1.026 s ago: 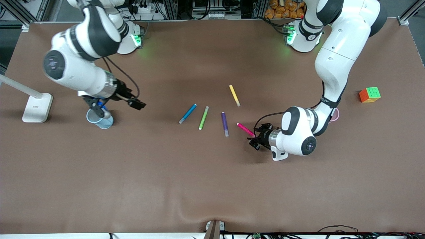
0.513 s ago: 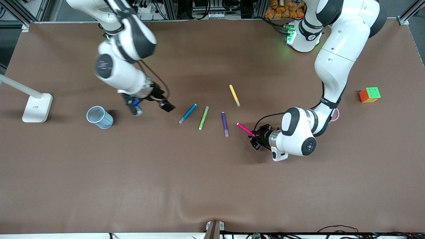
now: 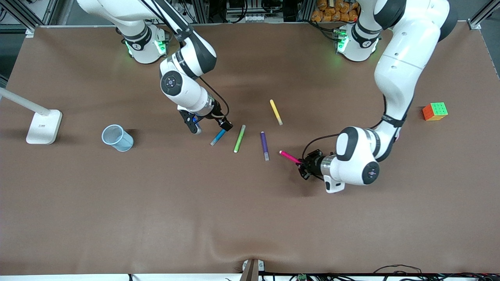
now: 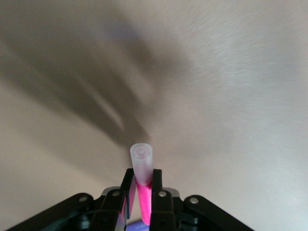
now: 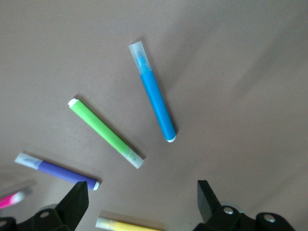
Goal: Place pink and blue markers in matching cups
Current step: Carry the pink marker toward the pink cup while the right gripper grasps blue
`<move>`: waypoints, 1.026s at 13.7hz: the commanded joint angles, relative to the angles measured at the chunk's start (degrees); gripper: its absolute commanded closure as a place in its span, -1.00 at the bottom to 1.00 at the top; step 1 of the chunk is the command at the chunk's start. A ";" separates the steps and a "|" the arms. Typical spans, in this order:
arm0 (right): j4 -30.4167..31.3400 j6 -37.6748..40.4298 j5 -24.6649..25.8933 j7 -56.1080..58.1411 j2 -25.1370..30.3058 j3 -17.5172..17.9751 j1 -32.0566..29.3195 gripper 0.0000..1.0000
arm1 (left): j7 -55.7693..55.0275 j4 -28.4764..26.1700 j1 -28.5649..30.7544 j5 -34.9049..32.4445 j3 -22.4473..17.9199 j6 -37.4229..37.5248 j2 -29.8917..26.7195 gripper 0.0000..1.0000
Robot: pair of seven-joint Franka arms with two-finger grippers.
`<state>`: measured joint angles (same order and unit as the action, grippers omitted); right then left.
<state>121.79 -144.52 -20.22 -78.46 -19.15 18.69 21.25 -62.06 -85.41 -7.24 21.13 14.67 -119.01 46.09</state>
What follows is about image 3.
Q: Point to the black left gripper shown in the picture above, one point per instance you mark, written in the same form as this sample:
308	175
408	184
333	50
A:
313	163

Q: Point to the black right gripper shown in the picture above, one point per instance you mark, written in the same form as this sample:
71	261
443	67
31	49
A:
219	117

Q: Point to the blue marker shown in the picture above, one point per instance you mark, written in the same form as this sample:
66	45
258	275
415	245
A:
218	137

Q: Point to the pink marker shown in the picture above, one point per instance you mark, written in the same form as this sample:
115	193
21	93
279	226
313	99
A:
290	156

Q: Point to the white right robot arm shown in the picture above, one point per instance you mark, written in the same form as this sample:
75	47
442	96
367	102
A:
187	93

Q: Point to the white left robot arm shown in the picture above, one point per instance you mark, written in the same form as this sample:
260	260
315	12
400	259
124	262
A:
406	58

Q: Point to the green marker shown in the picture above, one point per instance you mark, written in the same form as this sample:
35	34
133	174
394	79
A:
240	138

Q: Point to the purple marker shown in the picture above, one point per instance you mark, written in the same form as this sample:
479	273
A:
264	145

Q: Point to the yellow marker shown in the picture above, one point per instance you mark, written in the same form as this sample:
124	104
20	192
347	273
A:
275	111

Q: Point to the translucent blue cup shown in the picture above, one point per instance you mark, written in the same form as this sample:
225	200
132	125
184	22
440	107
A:
122	142

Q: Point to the long white socket strip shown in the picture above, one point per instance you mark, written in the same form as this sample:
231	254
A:
254	18

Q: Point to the colourful puzzle cube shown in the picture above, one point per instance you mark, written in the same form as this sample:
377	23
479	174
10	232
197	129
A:
434	112

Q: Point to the bag of orange items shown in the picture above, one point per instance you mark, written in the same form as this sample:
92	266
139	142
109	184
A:
332	11

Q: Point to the white lamp stand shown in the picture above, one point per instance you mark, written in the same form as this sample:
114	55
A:
43	128

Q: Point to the aluminium frame profile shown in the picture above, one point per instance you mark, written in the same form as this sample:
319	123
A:
201	11
306	9

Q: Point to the aluminium frame corner post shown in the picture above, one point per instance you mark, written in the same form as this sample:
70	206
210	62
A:
482	15
39	11

